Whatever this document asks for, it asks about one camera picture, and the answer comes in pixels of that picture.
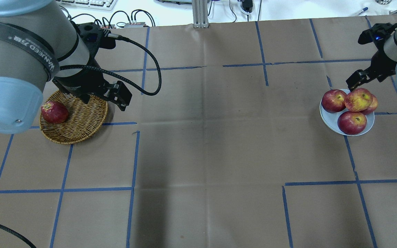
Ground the red apple moved to plate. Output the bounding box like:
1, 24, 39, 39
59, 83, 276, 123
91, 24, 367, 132
344, 88, 373, 112

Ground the red apple left on plate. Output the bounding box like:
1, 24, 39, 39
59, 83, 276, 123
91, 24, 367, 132
361, 94, 378, 115

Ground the red apple on plate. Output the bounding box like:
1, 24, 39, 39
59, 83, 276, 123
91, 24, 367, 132
337, 111, 367, 135
321, 89, 347, 113
361, 94, 378, 115

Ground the red apple far on plate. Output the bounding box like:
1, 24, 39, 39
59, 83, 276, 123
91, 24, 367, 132
321, 89, 347, 113

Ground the wicker basket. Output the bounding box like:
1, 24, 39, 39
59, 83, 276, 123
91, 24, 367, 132
38, 91, 109, 145

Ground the red apple near on plate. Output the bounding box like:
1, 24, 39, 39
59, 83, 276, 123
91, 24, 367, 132
337, 111, 367, 135

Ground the light blue plate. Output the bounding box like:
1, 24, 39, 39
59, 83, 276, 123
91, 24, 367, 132
319, 88, 378, 136

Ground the red apple in basket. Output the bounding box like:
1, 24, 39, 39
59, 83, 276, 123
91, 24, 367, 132
41, 101, 69, 124

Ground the blue white pen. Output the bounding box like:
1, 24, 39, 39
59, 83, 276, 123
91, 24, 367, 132
350, 7, 368, 16

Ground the white keyboard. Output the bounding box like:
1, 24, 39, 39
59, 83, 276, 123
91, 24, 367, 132
56, 0, 118, 11

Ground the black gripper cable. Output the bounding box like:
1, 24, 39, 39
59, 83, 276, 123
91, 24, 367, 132
59, 33, 162, 96

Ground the aluminium frame post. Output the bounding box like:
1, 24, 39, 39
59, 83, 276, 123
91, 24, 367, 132
192, 0, 209, 28

